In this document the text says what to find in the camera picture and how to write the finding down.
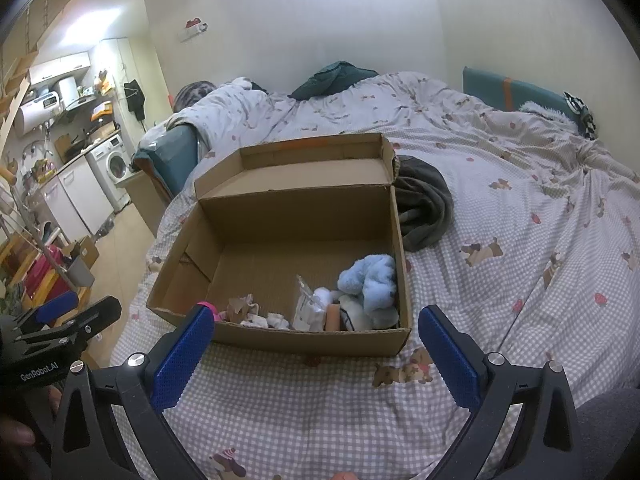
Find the tan sock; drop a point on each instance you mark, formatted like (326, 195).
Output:
(332, 317)

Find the teal mattress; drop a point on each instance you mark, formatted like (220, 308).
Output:
(167, 157)

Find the person's left hand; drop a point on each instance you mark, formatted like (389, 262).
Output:
(17, 432)

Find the person's grey pants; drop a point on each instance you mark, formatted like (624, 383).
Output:
(610, 440)

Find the white washing machine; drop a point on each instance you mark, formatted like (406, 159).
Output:
(112, 165)

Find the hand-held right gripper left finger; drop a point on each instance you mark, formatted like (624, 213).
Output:
(180, 360)

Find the dark teal cushion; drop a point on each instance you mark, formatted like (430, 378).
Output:
(332, 80)

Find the white water heater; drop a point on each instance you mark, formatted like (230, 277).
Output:
(37, 115)

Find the grey striped fluffy pillow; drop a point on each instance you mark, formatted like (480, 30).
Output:
(192, 94)

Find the white grey patterned sock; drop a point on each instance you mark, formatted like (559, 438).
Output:
(267, 321)

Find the grey bin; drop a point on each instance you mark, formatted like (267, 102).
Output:
(81, 272)

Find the teal pillow with orange stripe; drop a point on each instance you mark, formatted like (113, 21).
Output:
(515, 92)

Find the red white wall hook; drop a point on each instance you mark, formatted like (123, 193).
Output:
(194, 29)

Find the light blue fluffy sock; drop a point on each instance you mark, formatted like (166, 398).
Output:
(372, 280)

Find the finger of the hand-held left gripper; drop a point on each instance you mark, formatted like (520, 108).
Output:
(90, 317)
(55, 307)

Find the dark green cloth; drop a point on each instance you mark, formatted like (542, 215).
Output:
(422, 205)

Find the brown cardboard box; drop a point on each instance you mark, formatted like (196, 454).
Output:
(280, 225)

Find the small cardboard box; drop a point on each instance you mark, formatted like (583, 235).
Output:
(89, 250)

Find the black white checked cloth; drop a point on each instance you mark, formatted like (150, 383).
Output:
(582, 115)

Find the white fluffy sock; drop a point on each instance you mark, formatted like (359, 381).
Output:
(370, 317)

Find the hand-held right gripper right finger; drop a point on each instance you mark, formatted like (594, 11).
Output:
(450, 360)

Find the black hanging bag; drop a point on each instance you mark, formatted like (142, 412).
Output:
(134, 97)

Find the pink sock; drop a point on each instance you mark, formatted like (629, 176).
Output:
(209, 310)

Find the clear plastic sock packet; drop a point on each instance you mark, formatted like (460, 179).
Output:
(307, 310)

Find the red suitcase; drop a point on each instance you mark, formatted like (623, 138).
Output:
(45, 275)

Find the beige sock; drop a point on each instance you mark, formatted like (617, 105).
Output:
(242, 307)

